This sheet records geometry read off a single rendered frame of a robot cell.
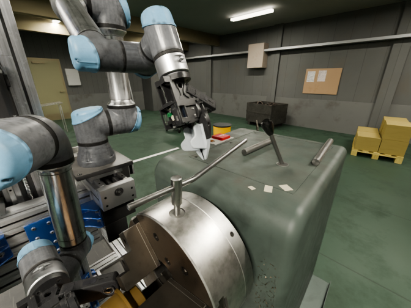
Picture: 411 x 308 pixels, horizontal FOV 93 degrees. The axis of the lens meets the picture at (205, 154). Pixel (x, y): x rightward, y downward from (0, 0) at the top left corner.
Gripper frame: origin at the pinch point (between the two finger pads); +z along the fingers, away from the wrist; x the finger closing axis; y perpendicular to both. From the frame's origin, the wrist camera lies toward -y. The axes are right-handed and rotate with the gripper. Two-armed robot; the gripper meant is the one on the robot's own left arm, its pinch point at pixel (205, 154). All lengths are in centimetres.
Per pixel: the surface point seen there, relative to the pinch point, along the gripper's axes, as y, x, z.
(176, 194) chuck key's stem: 14.4, 3.5, 4.7
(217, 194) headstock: 1.7, 1.5, 10.6
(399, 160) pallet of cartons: -457, 26, 148
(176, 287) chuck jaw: 19.1, 0.2, 22.8
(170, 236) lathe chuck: 18.3, 3.2, 11.4
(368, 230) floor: -201, -3, 143
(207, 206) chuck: 7.5, 3.1, 10.8
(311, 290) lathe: -47, -6, 83
